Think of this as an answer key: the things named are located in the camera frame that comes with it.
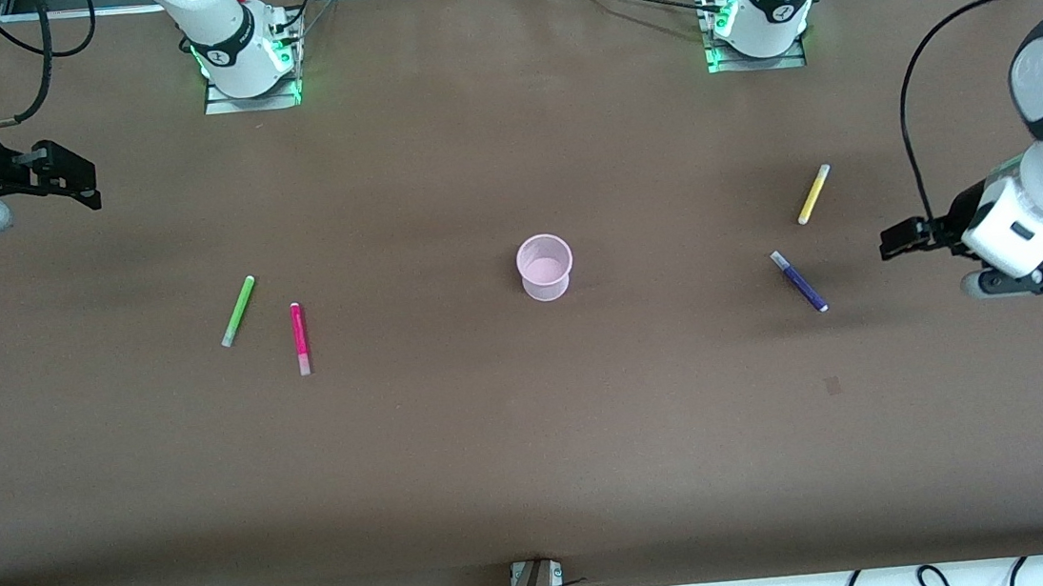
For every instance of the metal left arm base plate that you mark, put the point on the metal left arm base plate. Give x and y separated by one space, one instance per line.
758 64

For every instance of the pink plastic cup holder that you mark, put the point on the pink plastic cup holder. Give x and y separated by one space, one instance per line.
547 286

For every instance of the small brown tape patch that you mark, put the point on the small brown tape patch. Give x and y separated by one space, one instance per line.
833 385

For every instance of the yellow marker pen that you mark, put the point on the yellow marker pen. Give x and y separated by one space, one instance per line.
814 195

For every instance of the pink marker pen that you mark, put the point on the pink marker pen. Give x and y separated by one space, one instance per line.
300 333

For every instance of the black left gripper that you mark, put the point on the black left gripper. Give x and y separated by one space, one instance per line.
949 224

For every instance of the purple marker pen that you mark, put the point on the purple marker pen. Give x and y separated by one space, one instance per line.
800 281

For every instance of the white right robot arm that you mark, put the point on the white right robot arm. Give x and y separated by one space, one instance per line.
229 34

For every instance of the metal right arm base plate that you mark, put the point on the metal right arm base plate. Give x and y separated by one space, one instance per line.
254 103

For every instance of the green marker pen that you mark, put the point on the green marker pen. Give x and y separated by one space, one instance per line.
238 311

